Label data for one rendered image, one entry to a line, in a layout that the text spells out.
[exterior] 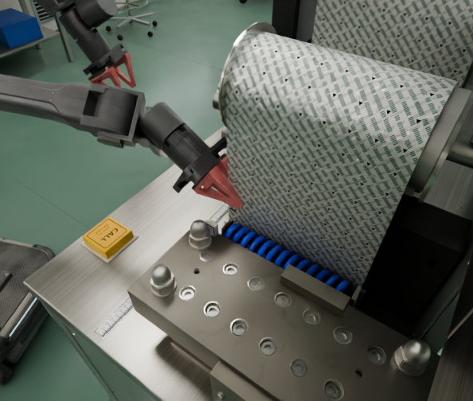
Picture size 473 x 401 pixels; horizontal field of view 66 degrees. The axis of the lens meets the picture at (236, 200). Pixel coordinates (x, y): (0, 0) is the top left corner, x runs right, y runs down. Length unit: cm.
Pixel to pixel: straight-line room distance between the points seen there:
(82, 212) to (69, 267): 145
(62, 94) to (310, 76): 37
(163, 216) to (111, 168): 166
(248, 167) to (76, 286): 41
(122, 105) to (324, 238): 35
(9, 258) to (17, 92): 123
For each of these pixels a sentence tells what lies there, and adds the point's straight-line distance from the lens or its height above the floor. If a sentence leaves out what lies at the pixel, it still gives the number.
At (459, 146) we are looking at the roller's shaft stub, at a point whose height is 126.
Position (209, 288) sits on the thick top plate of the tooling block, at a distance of 54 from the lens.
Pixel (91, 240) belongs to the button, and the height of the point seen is 92.
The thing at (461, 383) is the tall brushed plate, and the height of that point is 122.
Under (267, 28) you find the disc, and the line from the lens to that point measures 53.
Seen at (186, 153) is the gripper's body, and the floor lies 115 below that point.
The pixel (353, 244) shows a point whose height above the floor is 111.
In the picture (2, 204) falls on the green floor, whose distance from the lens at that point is 247.
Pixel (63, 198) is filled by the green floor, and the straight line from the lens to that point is 235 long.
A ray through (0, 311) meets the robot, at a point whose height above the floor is 24.
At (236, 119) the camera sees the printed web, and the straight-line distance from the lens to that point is 49.
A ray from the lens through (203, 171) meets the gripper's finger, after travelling 54.
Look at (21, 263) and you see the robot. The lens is 177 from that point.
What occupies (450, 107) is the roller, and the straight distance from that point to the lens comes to 42.
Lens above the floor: 149
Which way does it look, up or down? 45 degrees down
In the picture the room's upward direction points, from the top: straight up
